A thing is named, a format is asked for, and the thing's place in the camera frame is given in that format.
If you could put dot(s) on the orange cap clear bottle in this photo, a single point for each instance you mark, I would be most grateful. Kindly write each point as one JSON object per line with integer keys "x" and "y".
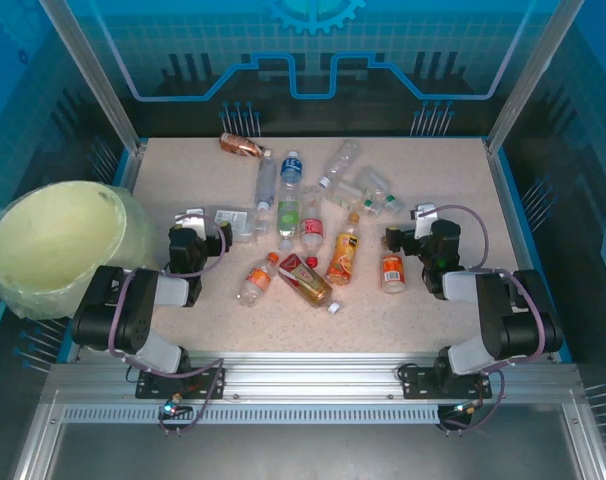
{"x": 255, "y": 282}

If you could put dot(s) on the orange juice bottle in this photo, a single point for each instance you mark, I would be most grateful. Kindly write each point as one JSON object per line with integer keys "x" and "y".
{"x": 343, "y": 255}

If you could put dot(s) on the small connector with LED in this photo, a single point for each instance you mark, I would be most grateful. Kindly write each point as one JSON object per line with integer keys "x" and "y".
{"x": 170, "y": 406}
{"x": 465, "y": 407}

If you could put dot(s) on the large clear plastic bottle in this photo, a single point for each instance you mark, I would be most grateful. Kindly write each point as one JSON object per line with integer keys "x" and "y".
{"x": 370, "y": 179}

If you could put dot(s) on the crushed brown plastic bottle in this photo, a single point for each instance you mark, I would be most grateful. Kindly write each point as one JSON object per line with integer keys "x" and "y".
{"x": 240, "y": 145}

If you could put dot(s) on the aluminium side rail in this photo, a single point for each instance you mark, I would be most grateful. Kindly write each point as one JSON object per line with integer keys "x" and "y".
{"x": 133, "y": 165}
{"x": 514, "y": 225}

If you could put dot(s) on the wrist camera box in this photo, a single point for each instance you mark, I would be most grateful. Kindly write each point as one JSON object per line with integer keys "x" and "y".
{"x": 195, "y": 222}
{"x": 425, "y": 220}

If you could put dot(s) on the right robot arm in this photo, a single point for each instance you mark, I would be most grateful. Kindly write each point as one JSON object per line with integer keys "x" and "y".
{"x": 498, "y": 310}

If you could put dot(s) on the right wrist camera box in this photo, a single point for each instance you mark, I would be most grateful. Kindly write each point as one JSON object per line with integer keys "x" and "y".
{"x": 425, "y": 220}

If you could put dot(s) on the slim clear bottle blue cap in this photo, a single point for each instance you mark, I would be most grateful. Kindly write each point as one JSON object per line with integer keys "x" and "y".
{"x": 266, "y": 180}

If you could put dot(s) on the small clear bottle green cap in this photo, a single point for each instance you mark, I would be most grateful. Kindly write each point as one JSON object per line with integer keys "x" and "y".
{"x": 388, "y": 204}

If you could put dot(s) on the red label cola bottle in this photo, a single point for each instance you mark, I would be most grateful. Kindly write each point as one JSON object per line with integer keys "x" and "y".
{"x": 311, "y": 227}

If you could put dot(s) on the blue label water bottle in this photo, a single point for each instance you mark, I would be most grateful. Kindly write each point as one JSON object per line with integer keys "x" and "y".
{"x": 291, "y": 170}

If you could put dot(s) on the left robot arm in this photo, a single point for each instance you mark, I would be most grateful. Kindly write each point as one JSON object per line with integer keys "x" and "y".
{"x": 133, "y": 310}

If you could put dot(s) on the green label clear bottle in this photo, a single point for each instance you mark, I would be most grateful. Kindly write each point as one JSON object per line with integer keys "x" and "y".
{"x": 288, "y": 217}

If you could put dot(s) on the aluminium mounting rail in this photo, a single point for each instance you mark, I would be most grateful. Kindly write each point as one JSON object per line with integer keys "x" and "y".
{"x": 308, "y": 375}

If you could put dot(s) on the red label tea bottle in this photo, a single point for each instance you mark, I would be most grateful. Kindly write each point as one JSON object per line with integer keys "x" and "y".
{"x": 305, "y": 282}

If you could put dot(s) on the orange label short jar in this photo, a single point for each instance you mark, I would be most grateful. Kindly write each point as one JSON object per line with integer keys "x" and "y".
{"x": 393, "y": 272}

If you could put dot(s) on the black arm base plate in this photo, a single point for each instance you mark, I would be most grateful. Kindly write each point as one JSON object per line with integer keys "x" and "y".
{"x": 208, "y": 378}
{"x": 418, "y": 382}

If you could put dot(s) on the aluminium frame post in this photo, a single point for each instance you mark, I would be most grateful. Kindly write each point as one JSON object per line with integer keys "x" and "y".
{"x": 93, "y": 75}
{"x": 533, "y": 75}

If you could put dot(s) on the clear ribbed bottle white cap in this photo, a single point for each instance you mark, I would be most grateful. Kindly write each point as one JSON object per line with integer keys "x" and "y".
{"x": 340, "y": 160}

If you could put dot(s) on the clear bottle white label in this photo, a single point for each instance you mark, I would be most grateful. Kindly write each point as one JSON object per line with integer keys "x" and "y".
{"x": 238, "y": 220}

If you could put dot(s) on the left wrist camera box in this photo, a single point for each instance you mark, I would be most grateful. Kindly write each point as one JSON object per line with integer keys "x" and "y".
{"x": 195, "y": 222}

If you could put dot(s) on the pale green waste bin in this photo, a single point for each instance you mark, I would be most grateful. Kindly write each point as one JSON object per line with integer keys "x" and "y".
{"x": 43, "y": 240}

